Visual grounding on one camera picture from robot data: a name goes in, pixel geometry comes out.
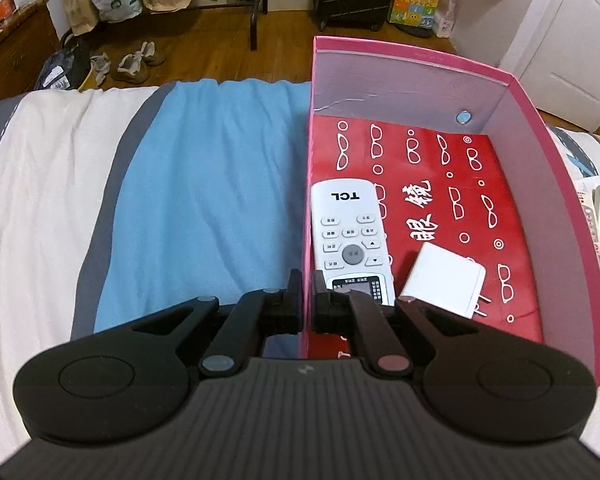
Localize white remote control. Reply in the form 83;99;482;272
310;178;396;308

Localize white door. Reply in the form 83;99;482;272
500;0;600;137

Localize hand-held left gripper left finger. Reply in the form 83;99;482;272
129;269;305;381

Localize grey sneaker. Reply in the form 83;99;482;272
90;54;113;86

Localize striped bed sheet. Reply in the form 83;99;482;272
0;79;600;466

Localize white charger plug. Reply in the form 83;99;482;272
399;244;492;320

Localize wooden nightstand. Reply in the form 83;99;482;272
0;0;62;104

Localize printed paper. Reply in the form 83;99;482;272
574;174;600;274

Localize plain brown paper bag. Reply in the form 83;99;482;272
61;0;102;37

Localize white green plastic bag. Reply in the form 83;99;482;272
87;0;144;24

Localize pink cardboard box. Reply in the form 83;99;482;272
300;36;600;388

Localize black clothes rack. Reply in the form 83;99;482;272
190;0;270;52

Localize red printed glasses pouch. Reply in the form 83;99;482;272
307;115;546;361

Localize clear plastic bag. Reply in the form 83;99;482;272
434;0;459;39

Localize colourful gift bag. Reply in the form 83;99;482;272
388;0;440;31

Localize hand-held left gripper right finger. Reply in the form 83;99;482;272
312;270;482;379

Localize black plastic bag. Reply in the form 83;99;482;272
34;39;94;92

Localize beige shoe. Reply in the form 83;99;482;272
137;41;167;67
111;52;152;85

